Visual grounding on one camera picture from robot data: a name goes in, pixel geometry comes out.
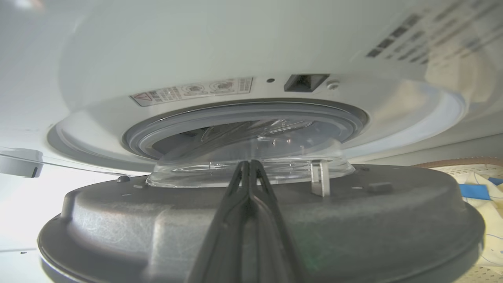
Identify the black door latch socket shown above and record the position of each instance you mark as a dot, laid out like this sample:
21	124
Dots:
304	82

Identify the white front-load washing machine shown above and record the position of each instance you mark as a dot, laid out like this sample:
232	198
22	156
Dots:
98	59

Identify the grey rubber door gasket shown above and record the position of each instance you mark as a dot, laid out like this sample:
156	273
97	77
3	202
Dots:
346	118

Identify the cream laundry basket brown rim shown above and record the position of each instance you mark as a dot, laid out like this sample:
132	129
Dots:
452	171

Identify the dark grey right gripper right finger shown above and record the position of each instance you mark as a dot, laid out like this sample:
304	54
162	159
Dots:
271	236

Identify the perforated steel washer drum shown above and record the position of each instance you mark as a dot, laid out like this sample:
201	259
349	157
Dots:
235	131

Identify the warning sticker on washer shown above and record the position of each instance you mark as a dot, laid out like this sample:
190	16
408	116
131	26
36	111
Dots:
188	90

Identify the white block with dark slot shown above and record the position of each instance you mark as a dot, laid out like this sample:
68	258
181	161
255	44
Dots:
19	163

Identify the grey washer door with glass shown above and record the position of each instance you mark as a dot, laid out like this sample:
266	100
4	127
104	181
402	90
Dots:
118	220

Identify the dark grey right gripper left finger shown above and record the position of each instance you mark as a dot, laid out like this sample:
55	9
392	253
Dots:
230	220

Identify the yellow garment with blue cuff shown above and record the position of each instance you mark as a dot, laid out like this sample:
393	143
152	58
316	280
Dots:
491	220

